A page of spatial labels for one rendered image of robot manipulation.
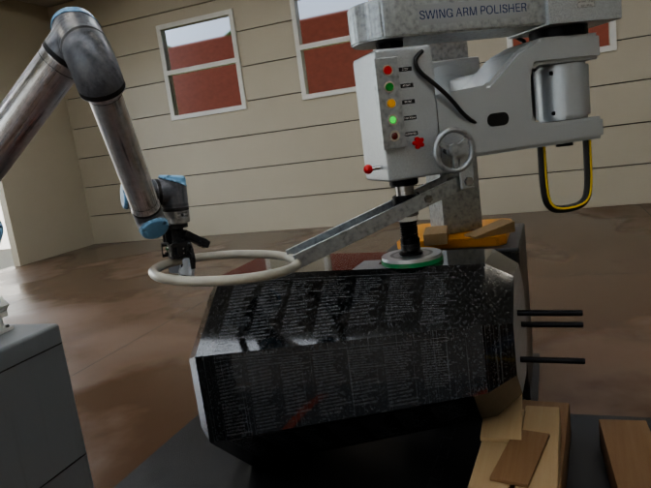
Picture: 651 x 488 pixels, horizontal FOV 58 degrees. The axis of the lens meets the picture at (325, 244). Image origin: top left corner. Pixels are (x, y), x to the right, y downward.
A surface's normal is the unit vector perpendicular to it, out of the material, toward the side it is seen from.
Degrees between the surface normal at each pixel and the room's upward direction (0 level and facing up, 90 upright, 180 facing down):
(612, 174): 90
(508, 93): 90
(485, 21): 90
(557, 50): 90
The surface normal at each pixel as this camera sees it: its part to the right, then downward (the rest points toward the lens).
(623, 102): -0.34, 0.21
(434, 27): 0.27, 0.14
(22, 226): 0.93, -0.06
